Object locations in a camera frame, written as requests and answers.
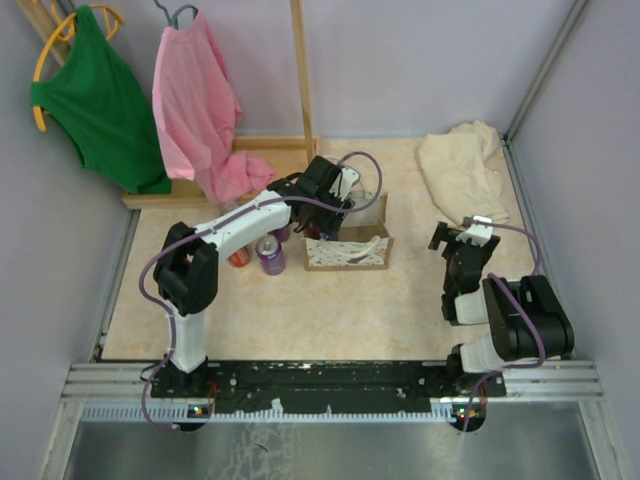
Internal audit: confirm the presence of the purple soda can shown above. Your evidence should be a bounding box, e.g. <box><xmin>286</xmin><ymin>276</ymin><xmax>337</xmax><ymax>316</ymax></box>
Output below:
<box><xmin>270</xmin><ymin>225</ymin><xmax>291</xmax><ymax>243</ymax></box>

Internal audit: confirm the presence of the red can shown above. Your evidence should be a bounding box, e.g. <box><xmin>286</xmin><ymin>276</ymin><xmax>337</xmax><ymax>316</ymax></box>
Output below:
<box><xmin>220</xmin><ymin>201</ymin><xmax>240</xmax><ymax>216</ymax></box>
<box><xmin>228</xmin><ymin>246</ymin><xmax>251</xmax><ymax>268</ymax></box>

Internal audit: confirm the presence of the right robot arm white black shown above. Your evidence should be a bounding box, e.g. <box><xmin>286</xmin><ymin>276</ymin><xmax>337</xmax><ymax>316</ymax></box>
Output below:
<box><xmin>428</xmin><ymin>216</ymin><xmax>575</xmax><ymax>396</ymax></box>

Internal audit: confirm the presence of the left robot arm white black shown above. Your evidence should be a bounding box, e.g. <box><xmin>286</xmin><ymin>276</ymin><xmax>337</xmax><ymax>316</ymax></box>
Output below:
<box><xmin>153</xmin><ymin>156</ymin><xmax>360</xmax><ymax>397</ymax></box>

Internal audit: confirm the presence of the canvas tote bag patterned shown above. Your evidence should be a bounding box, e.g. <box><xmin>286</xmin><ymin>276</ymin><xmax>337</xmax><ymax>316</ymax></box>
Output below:
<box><xmin>302</xmin><ymin>191</ymin><xmax>395</xmax><ymax>271</ymax></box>

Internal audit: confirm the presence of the wooden clothes rack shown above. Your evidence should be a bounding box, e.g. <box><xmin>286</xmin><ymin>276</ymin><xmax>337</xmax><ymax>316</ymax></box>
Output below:
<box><xmin>17</xmin><ymin>1</ymin><xmax>321</xmax><ymax>210</ymax></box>

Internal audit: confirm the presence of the cream folded cloth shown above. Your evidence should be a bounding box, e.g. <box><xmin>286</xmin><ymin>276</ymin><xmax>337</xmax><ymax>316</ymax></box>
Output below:
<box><xmin>417</xmin><ymin>120</ymin><xmax>509</xmax><ymax>225</ymax></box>

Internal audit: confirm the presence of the pink shirt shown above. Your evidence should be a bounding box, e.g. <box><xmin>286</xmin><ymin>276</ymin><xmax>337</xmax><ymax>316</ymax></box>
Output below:
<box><xmin>152</xmin><ymin>13</ymin><xmax>275</xmax><ymax>204</ymax></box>

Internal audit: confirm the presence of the grey clothes hanger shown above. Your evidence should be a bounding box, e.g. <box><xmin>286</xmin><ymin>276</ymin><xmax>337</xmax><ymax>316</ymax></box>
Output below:
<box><xmin>153</xmin><ymin>0</ymin><xmax>199</xmax><ymax>30</ymax></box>

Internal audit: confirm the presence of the green tank top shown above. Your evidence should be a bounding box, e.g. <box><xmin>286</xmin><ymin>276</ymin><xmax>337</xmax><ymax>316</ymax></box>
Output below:
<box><xmin>30</xmin><ymin>5</ymin><xmax>172</xmax><ymax>195</ymax></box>

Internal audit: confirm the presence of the yellow clothes hanger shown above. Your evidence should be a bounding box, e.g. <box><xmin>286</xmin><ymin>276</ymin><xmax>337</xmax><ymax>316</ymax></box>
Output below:
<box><xmin>32</xmin><ymin>1</ymin><xmax>125</xmax><ymax>132</ymax></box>

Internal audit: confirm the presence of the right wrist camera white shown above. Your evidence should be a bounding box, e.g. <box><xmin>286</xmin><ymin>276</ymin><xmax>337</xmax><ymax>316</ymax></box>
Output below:
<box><xmin>462</xmin><ymin>216</ymin><xmax>493</xmax><ymax>241</ymax></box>

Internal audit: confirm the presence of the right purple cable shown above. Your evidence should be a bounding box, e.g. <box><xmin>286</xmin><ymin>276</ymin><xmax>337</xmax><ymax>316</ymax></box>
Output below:
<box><xmin>462</xmin><ymin>222</ymin><xmax>547</xmax><ymax>434</ymax></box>

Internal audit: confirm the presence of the purple cable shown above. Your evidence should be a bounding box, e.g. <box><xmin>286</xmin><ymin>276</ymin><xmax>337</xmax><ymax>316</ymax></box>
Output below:
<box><xmin>462</xmin><ymin>222</ymin><xmax>547</xmax><ymax>434</ymax></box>
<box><xmin>138</xmin><ymin>151</ymin><xmax>385</xmax><ymax>434</ymax></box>

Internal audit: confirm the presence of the aluminium frame rail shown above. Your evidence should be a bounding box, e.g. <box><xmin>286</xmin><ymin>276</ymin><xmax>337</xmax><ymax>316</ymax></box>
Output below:
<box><xmin>61</xmin><ymin>360</ymin><xmax>603</xmax><ymax>430</ymax></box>

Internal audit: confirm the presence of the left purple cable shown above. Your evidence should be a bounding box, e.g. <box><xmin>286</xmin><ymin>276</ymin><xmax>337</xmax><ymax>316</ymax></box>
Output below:
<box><xmin>138</xmin><ymin>151</ymin><xmax>385</xmax><ymax>434</ymax></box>

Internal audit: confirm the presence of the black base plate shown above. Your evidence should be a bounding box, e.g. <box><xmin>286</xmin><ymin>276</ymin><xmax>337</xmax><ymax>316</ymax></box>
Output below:
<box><xmin>151</xmin><ymin>360</ymin><xmax>481</xmax><ymax>415</ymax></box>

